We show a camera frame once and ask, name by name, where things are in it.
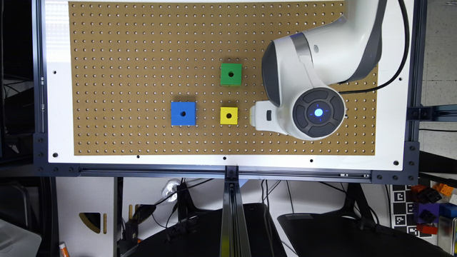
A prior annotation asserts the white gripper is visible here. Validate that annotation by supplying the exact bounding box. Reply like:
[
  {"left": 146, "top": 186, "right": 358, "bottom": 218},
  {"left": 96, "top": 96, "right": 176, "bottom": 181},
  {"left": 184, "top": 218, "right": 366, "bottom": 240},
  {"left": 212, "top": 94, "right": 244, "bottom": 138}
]
[{"left": 249, "top": 101, "right": 288, "bottom": 135}]

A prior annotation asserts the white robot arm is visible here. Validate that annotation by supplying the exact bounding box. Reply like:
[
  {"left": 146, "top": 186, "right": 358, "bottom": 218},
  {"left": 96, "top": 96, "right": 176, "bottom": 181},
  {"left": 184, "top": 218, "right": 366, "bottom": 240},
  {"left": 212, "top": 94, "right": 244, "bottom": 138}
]
[{"left": 250, "top": 0, "right": 386, "bottom": 141}]

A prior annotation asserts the yellow cube block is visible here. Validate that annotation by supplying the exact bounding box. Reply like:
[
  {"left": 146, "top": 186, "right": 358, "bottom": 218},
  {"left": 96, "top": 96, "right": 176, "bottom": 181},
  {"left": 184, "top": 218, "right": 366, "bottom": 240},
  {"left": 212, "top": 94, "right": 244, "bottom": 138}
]
[{"left": 220, "top": 106, "right": 238, "bottom": 125}]

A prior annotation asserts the green cube block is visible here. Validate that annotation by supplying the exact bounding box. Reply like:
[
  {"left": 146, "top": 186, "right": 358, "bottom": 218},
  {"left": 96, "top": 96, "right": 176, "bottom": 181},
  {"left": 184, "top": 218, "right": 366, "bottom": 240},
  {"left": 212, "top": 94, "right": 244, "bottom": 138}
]
[{"left": 221, "top": 64, "right": 242, "bottom": 86}]

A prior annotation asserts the blue cube block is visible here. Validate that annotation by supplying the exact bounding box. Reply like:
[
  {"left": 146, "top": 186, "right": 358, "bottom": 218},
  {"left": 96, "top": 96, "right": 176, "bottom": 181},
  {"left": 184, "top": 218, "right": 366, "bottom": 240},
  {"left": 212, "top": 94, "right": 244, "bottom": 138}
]
[{"left": 171, "top": 102, "right": 196, "bottom": 126}]

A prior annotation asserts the aluminium centre leg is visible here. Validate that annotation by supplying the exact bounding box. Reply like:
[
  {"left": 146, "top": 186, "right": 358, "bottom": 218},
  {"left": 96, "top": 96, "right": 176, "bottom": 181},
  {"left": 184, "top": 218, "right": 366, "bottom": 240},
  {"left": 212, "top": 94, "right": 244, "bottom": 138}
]
[{"left": 220, "top": 166, "right": 251, "bottom": 257}]

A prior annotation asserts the white table board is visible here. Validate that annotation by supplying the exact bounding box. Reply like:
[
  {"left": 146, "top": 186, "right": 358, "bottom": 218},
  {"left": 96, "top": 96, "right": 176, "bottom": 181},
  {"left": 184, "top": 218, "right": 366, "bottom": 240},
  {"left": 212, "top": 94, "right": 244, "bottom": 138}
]
[{"left": 32, "top": 1, "right": 412, "bottom": 176}]

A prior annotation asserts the black chair left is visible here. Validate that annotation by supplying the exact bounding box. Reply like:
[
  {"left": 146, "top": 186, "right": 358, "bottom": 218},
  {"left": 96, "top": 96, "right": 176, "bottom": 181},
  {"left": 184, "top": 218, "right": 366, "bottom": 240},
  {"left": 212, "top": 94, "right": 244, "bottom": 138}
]
[{"left": 132, "top": 203, "right": 286, "bottom": 257}]

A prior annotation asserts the black chair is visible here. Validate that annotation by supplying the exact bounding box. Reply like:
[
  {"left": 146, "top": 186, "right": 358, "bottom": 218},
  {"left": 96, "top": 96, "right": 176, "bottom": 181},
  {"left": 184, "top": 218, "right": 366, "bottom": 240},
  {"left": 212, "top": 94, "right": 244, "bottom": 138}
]
[
  {"left": 278, "top": 213, "right": 449, "bottom": 257},
  {"left": 132, "top": 203, "right": 286, "bottom": 257}
]

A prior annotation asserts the black chair right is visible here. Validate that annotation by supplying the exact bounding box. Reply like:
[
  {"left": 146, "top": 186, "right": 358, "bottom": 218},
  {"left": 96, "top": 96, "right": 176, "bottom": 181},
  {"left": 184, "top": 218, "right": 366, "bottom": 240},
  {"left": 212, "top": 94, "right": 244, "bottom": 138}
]
[{"left": 278, "top": 213, "right": 449, "bottom": 257}]

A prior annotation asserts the brown pegboard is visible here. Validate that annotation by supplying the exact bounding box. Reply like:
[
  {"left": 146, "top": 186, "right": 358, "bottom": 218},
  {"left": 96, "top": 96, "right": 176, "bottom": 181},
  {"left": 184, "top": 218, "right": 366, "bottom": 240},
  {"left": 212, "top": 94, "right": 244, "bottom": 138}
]
[{"left": 69, "top": 1, "right": 378, "bottom": 156}]

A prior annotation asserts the black white marker sheet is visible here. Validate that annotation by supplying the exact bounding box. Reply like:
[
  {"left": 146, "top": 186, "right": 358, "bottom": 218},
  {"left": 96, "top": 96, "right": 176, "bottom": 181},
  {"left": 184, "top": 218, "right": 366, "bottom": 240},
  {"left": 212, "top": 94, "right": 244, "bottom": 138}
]
[{"left": 388, "top": 185, "right": 420, "bottom": 237}]

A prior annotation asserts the bin of coloured blocks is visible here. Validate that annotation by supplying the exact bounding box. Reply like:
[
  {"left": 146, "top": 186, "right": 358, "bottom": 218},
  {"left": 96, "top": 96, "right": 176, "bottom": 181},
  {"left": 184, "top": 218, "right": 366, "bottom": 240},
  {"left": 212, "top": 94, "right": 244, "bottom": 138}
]
[{"left": 411, "top": 183, "right": 456, "bottom": 256}]

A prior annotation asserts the white cabinet panel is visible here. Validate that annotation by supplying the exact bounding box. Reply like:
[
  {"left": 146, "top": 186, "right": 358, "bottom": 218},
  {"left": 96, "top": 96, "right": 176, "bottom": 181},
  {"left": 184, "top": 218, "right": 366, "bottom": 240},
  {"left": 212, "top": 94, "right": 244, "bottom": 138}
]
[{"left": 56, "top": 177, "right": 117, "bottom": 257}]

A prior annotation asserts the orange tube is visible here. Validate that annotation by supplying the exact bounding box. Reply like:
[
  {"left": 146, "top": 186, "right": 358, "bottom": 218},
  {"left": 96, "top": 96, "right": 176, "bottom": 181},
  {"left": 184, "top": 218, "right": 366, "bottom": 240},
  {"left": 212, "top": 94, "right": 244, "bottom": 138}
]
[{"left": 59, "top": 242, "right": 70, "bottom": 257}]

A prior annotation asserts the grey box corner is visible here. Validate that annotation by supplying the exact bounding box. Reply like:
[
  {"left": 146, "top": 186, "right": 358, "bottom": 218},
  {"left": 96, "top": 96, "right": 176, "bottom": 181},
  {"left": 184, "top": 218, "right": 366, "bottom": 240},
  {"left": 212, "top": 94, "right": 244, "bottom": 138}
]
[{"left": 1, "top": 220, "right": 41, "bottom": 257}]

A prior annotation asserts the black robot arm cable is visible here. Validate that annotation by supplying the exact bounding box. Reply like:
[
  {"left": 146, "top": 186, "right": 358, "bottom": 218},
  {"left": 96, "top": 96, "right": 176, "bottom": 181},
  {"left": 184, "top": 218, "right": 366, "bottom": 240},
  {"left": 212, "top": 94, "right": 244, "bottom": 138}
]
[{"left": 337, "top": 0, "right": 411, "bottom": 96}]

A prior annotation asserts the dark aluminium table frame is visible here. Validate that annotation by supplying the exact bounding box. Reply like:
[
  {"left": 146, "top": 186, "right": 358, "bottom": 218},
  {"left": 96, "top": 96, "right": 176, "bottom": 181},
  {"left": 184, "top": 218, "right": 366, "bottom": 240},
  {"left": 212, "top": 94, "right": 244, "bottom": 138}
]
[{"left": 32, "top": 1, "right": 456, "bottom": 184}]

